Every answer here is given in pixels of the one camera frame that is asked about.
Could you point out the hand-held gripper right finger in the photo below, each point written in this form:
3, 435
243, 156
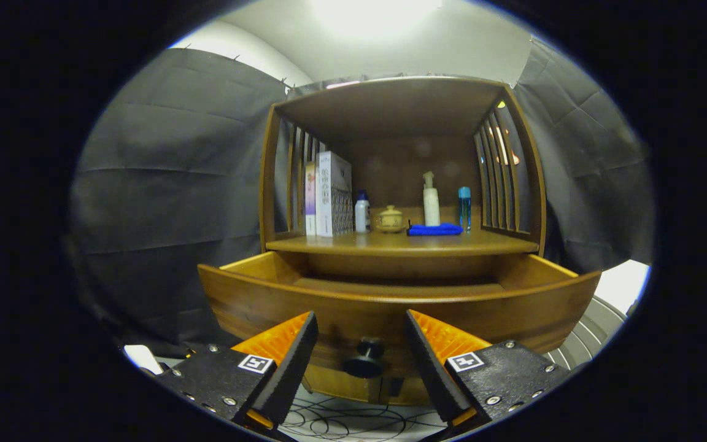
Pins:
433, 362

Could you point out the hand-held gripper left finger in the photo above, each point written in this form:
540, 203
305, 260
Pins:
289, 362

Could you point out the brown wooden drawer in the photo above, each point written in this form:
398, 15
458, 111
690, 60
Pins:
378, 313

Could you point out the brown wooden countertop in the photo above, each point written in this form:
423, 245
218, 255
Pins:
402, 244

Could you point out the brown wooden cabinet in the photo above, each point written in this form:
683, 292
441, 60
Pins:
390, 110

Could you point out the blue folded cloth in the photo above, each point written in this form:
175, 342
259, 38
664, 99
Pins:
433, 229

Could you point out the small white object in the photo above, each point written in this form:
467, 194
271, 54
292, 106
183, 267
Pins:
142, 358

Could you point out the yellow lidded teacup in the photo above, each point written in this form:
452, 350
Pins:
390, 220

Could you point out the clear blue bottle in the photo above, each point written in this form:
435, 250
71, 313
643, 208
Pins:
464, 212

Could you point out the white pump bottle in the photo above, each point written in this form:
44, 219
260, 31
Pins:
431, 205

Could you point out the purple slim box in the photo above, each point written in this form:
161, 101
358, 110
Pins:
310, 202

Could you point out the small white bottle blue cap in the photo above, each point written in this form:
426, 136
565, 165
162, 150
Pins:
362, 215

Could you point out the white patterned box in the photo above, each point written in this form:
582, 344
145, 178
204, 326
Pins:
335, 196

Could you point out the black backdrop cloth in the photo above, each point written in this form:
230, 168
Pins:
169, 184

